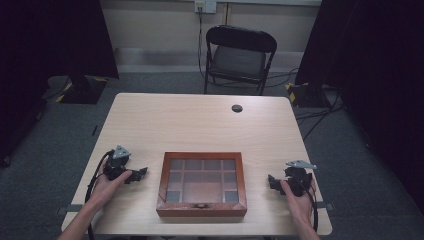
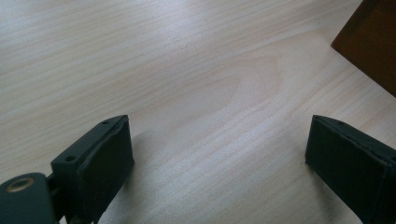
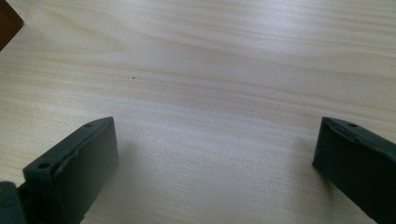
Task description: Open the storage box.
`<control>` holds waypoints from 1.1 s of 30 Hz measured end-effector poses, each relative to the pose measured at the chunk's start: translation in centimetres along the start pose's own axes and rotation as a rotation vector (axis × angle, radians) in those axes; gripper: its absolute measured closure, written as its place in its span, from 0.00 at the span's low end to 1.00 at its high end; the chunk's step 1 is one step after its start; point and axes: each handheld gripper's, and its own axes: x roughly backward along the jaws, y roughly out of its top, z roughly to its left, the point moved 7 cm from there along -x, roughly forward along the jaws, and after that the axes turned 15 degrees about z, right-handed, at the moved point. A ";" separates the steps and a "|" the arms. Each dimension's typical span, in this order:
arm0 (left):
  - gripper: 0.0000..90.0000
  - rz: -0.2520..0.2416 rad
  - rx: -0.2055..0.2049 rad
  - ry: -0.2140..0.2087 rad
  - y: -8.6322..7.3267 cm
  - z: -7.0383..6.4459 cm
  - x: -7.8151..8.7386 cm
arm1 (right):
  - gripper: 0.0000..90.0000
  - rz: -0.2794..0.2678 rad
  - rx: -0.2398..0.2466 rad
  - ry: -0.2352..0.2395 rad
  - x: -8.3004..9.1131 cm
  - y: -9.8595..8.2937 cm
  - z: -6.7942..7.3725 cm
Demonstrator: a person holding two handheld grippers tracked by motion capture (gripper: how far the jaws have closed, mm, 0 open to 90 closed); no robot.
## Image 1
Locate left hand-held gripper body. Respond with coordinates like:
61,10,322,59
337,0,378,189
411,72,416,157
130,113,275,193
102,144,132,182

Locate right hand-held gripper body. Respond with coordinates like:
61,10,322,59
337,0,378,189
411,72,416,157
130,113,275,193
284,159,318,198

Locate person's left hand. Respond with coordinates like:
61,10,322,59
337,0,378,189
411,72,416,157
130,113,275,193
85,156,134,212

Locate person's right hand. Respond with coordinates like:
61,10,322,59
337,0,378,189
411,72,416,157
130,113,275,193
279,179,317,228

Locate wooden box with glass lid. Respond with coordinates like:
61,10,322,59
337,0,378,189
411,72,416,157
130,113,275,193
155,151,249,219

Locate black stand base striped tape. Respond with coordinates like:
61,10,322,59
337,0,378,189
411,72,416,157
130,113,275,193
54,75,110,105
284,81,333,109

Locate black folding chair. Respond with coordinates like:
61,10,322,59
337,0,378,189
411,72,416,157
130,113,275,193
203,24,279,97

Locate dark curtain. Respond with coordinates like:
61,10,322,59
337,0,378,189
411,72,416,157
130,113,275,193
294,0,424,214

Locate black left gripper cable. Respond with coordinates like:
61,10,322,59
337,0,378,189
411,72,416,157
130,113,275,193
84,149,116,240

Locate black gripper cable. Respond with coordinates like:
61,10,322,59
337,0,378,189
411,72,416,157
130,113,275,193
305,173,320,233
84,149,116,240

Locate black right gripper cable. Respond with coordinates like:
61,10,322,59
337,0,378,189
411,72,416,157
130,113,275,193
305,173,320,233

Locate grey table edge strap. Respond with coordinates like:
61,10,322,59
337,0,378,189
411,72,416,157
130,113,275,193
55,203,84,215
315,201,336,212

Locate black floor cables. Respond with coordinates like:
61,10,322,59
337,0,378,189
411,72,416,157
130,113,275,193
266,67,346,143

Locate black cable from wall outlet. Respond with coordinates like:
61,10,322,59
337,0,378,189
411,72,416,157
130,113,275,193
197,5,209,81

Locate white wall outlet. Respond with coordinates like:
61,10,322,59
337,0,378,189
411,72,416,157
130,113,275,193
194,0,218,15

